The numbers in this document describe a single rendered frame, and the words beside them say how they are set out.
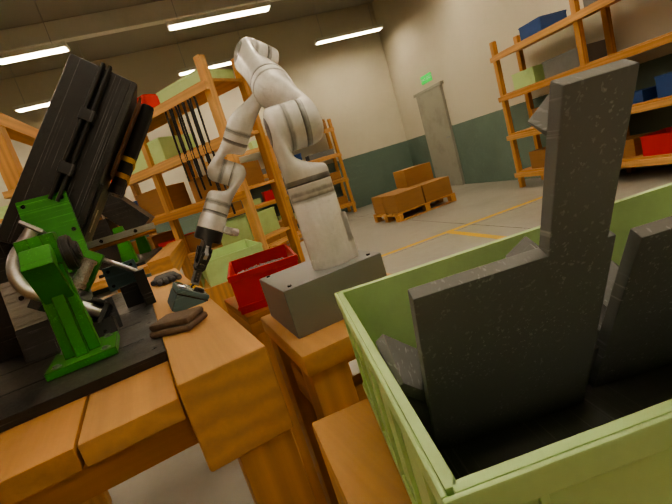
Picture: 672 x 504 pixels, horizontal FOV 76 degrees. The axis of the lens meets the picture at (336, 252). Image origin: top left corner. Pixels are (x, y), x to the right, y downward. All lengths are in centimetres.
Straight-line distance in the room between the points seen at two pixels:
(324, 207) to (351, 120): 1016
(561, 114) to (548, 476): 19
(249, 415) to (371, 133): 1055
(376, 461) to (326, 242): 43
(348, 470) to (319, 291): 35
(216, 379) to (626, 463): 54
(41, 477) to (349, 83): 1077
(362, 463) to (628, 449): 35
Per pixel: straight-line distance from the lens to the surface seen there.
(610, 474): 29
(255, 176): 411
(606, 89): 29
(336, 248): 84
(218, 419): 71
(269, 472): 78
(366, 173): 1094
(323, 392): 77
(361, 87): 1123
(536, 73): 687
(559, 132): 28
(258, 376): 70
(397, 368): 39
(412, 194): 717
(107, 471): 82
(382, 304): 62
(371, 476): 55
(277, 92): 98
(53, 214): 131
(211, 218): 124
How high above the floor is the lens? 113
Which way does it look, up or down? 11 degrees down
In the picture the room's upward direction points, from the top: 17 degrees counter-clockwise
